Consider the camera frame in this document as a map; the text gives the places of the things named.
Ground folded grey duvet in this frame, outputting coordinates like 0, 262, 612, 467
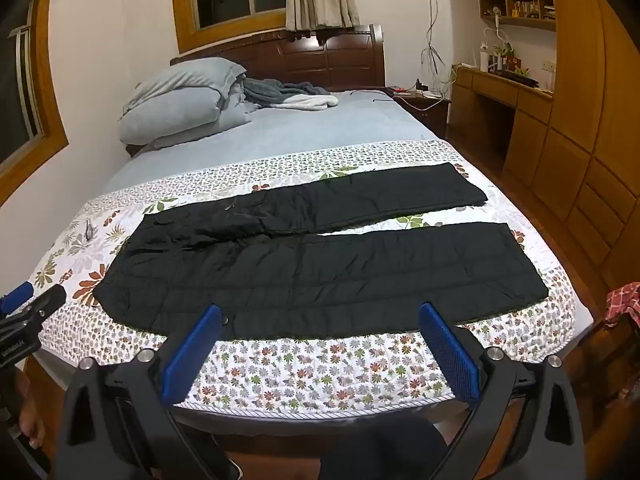
119, 57, 253, 148

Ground white floral quilt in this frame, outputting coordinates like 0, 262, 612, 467
31, 139, 595, 418

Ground dark wooden nightstand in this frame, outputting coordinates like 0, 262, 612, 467
387, 86, 451, 139

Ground light wooden wardrobe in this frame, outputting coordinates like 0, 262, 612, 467
500, 0, 640, 288

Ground black quilted pants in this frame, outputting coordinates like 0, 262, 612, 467
94, 162, 550, 341

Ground grey and white blanket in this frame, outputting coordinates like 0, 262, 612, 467
242, 78, 340, 111

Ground hanging black cables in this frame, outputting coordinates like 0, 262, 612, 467
421, 0, 447, 92

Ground red plaid cloth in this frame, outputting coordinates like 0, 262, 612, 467
602, 281, 640, 329

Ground light wooden desk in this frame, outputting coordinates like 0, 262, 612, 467
449, 64, 555, 172

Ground dark wooden headboard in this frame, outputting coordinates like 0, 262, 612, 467
170, 24, 387, 92

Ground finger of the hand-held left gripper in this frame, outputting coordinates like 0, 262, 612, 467
0, 281, 36, 316
9, 285, 67, 332

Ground bed with blue sheet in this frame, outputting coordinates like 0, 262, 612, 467
37, 87, 596, 461

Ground wooden chair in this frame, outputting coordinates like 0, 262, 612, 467
565, 290, 640, 413

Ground person's leg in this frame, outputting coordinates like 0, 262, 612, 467
320, 412, 451, 480

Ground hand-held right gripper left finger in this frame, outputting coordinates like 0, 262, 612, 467
55, 303, 237, 480

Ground person's left hand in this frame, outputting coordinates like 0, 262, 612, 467
12, 370, 47, 451

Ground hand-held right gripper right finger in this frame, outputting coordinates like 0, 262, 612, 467
418, 302, 587, 480

